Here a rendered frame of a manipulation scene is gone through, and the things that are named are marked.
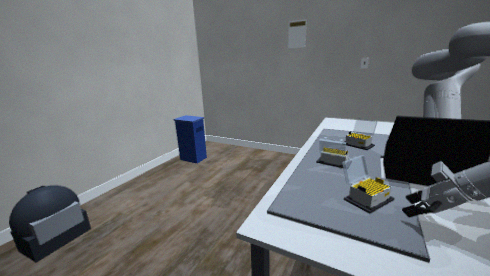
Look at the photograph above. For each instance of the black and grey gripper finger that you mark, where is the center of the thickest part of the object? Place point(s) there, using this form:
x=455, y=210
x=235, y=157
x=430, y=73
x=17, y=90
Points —
x=415, y=210
x=414, y=197

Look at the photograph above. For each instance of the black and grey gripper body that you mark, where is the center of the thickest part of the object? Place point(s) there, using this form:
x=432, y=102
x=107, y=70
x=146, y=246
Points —
x=447, y=193

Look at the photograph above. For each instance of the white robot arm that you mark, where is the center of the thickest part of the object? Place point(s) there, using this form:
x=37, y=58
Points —
x=443, y=100

